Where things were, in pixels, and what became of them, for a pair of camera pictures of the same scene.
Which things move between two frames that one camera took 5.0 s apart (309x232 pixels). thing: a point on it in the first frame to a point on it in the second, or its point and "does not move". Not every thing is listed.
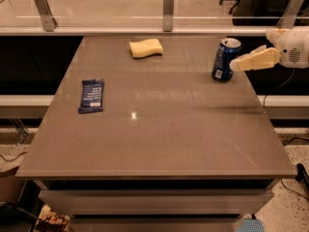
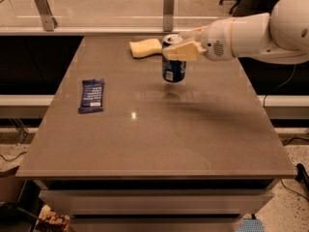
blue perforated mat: (250, 225) does not move
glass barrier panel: (142, 5) does not move
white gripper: (292, 48) to (214, 43)
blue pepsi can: (229, 48) to (173, 71)
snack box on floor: (48, 220) does not move
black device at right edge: (301, 175) does not move
